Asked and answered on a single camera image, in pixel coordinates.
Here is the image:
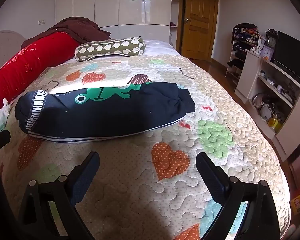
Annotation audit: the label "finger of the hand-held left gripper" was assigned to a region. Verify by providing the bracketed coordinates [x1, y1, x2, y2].
[0, 130, 11, 152]

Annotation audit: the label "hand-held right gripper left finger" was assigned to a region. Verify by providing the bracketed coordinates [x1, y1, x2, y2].
[17, 151, 100, 240]

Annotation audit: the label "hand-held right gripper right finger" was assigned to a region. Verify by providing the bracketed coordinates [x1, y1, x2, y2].
[196, 152, 281, 240]

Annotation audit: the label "white tissue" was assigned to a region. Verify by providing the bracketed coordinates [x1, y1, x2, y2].
[0, 98, 9, 124]

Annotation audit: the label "heart patterned quilt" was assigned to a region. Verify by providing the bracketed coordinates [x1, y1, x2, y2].
[0, 54, 292, 240]

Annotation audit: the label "red bolster pillow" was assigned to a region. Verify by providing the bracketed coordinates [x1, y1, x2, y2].
[0, 31, 80, 125]

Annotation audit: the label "yellow bottle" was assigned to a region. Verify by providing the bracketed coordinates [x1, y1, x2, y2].
[268, 115, 283, 130]

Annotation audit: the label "white round appliance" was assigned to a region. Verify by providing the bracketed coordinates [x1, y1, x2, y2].
[261, 106, 273, 120]

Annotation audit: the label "beige headboard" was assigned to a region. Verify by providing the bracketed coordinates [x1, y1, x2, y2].
[0, 30, 27, 74]

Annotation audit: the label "cream television cabinet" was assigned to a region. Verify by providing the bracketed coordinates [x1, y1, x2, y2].
[234, 49, 300, 157]

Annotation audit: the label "shoe rack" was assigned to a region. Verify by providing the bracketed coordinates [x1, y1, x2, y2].
[226, 23, 265, 85]

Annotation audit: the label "green patterned bolster pillow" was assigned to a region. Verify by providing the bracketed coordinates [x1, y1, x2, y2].
[75, 37, 146, 62]

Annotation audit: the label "brown blanket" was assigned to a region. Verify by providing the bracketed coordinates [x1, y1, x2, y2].
[21, 17, 112, 50]

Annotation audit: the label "dark table clock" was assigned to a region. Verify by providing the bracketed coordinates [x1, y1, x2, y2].
[266, 29, 278, 49]

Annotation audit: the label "black television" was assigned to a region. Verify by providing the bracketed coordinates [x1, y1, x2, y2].
[273, 31, 300, 90]

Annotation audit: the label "wooden door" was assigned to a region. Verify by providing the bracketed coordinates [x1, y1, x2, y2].
[181, 0, 219, 62]

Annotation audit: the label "white open shelf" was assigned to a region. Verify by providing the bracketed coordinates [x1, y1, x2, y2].
[170, 0, 180, 48]

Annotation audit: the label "white glossy wardrobe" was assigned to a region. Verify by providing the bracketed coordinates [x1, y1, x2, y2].
[55, 0, 172, 40]

